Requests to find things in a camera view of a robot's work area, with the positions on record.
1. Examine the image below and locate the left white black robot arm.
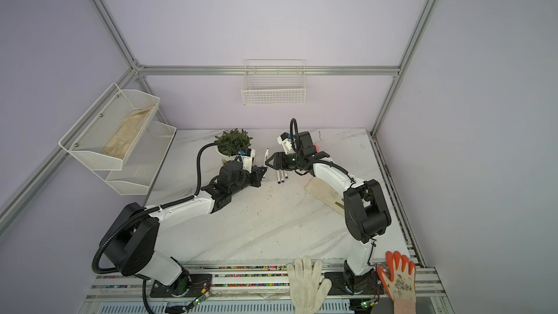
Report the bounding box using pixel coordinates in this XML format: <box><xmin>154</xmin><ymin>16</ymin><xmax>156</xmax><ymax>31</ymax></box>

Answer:
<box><xmin>91</xmin><ymin>161</ymin><xmax>267</xmax><ymax>287</ymax></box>

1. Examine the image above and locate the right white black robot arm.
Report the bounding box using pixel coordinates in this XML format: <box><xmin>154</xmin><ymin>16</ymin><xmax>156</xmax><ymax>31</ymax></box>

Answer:
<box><xmin>266</xmin><ymin>131</ymin><xmax>392</xmax><ymax>294</ymax></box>

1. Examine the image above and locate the green potted plant white pot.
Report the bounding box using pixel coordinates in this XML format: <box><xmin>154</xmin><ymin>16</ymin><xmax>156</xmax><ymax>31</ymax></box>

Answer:
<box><xmin>214</xmin><ymin>128</ymin><xmax>254</xmax><ymax>165</ymax></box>

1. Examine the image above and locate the beige cloth in shelf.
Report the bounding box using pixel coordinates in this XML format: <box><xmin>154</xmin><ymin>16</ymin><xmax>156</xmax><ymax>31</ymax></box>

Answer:
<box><xmin>102</xmin><ymin>106</ymin><xmax>154</xmax><ymax>159</ymax></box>

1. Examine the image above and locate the white mesh two-tier shelf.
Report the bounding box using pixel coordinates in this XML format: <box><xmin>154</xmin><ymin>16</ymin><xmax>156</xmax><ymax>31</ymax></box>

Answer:
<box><xmin>59</xmin><ymin>84</ymin><xmax>177</xmax><ymax>196</ymax></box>

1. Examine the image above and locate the white knit glove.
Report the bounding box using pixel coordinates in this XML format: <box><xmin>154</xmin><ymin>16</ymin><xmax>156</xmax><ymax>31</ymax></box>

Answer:
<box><xmin>287</xmin><ymin>255</ymin><xmax>332</xmax><ymax>314</ymax></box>

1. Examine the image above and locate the orange white work glove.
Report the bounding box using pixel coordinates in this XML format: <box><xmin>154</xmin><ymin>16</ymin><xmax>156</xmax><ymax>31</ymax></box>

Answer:
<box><xmin>376</xmin><ymin>251</ymin><xmax>416</xmax><ymax>314</ymax></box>

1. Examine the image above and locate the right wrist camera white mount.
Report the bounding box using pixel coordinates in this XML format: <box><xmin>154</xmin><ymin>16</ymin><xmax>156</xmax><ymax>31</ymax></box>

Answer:
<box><xmin>277</xmin><ymin>132</ymin><xmax>295</xmax><ymax>154</ymax></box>

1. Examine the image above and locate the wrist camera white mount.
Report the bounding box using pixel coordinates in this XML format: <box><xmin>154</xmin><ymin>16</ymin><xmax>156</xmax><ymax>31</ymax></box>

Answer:
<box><xmin>277</xmin><ymin>132</ymin><xmax>295</xmax><ymax>154</ymax></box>
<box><xmin>240</xmin><ymin>148</ymin><xmax>255</xmax><ymax>173</ymax></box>

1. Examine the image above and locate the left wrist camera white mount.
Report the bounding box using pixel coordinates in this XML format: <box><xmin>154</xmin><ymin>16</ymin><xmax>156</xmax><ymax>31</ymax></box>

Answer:
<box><xmin>240</xmin><ymin>148</ymin><xmax>255</xmax><ymax>173</ymax></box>

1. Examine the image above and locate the right black corrugated cable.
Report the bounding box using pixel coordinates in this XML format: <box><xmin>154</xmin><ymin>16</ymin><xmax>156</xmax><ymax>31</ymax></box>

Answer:
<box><xmin>289</xmin><ymin>118</ymin><xmax>306</xmax><ymax>169</ymax></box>

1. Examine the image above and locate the black corrugated cable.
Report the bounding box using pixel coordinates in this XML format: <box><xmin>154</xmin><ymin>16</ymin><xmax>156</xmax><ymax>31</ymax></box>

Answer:
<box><xmin>289</xmin><ymin>118</ymin><xmax>306</xmax><ymax>169</ymax></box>
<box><xmin>91</xmin><ymin>141</ymin><xmax>241</xmax><ymax>275</ymax></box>

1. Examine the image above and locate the white wire wall basket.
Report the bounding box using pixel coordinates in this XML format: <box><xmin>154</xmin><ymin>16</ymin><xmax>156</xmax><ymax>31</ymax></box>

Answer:
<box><xmin>241</xmin><ymin>59</ymin><xmax>307</xmax><ymax>106</ymax></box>

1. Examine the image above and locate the left black corrugated cable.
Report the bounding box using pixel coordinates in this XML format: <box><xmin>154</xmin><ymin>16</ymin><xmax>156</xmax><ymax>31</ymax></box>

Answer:
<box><xmin>91</xmin><ymin>141</ymin><xmax>241</xmax><ymax>275</ymax></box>

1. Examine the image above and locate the aluminium frame corner post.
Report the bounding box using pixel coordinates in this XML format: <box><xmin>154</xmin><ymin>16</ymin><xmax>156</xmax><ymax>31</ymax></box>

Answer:
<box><xmin>370</xmin><ymin>0</ymin><xmax>439</xmax><ymax>137</ymax></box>

